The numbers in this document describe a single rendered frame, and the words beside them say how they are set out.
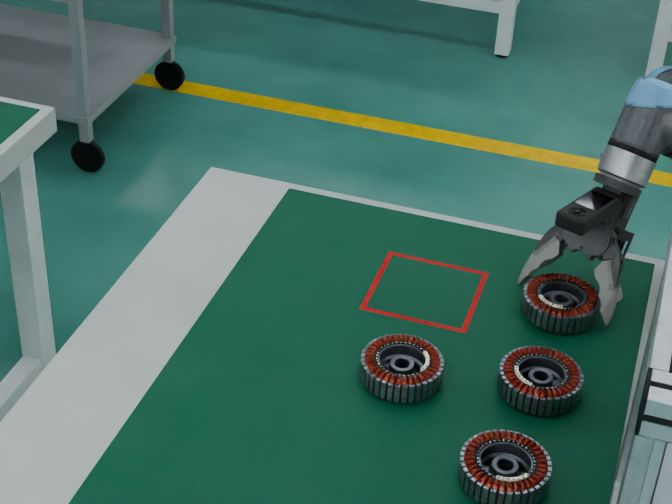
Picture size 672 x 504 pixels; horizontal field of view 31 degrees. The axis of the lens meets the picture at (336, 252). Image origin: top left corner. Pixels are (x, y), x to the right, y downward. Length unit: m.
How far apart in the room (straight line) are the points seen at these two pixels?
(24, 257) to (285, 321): 0.82
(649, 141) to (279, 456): 0.69
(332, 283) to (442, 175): 1.80
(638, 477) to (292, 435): 0.53
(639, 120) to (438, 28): 2.78
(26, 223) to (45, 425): 0.84
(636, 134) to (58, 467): 0.91
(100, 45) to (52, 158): 0.44
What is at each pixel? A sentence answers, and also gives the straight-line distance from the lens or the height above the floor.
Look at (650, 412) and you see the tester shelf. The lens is 1.14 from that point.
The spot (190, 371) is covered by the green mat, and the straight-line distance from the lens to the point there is 1.67.
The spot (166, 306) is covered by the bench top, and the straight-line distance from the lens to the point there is 1.79.
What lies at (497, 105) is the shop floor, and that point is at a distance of 4.02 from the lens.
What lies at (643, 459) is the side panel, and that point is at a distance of 1.18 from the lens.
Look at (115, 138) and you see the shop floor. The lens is 3.75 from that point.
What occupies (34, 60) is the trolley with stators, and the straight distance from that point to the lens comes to 3.83.
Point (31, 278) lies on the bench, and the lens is 2.47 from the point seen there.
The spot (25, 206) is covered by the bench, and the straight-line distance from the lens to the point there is 2.37.
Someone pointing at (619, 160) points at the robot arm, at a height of 0.96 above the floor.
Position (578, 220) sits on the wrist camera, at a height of 0.92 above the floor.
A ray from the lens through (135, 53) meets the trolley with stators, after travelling 3.84.
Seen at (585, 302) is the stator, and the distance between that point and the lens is 1.80.
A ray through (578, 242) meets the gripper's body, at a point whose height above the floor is 0.85.
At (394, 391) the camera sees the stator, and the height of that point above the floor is 0.77.
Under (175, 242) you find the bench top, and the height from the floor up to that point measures 0.75.
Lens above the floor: 1.82
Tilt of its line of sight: 34 degrees down
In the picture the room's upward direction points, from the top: 3 degrees clockwise
